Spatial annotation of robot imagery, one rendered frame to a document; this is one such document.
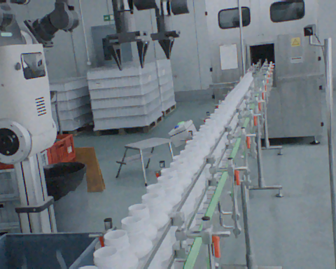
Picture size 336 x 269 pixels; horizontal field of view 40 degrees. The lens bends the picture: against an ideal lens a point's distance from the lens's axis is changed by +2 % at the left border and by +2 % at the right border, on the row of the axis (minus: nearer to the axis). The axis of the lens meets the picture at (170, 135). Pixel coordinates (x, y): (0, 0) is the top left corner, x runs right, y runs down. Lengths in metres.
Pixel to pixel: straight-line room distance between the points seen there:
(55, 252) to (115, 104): 6.75
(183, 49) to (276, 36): 5.98
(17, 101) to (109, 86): 6.51
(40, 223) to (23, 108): 0.42
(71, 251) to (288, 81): 4.90
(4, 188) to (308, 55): 3.89
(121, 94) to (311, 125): 3.42
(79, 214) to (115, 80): 4.84
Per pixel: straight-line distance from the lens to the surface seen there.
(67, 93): 8.52
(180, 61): 11.77
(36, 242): 1.46
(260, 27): 6.00
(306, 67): 6.00
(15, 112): 1.62
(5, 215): 3.81
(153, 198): 0.89
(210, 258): 0.95
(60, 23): 1.82
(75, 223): 3.44
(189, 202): 1.13
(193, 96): 11.76
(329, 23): 11.53
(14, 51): 1.60
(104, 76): 8.09
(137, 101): 7.97
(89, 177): 4.98
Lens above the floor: 1.45
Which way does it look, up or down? 11 degrees down
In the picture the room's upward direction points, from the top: 6 degrees counter-clockwise
